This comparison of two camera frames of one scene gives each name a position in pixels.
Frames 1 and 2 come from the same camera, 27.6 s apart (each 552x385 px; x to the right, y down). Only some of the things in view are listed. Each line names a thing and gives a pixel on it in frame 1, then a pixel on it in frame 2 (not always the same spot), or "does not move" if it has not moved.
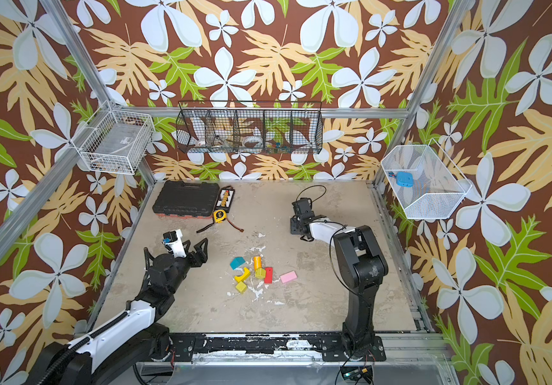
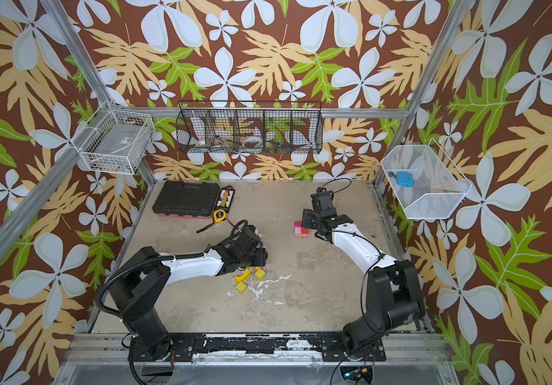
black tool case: x=177 y=198 does not move
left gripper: x=201 y=256 to x=262 y=257
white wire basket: x=115 y=140 does not move
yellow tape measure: x=219 y=216 does not move
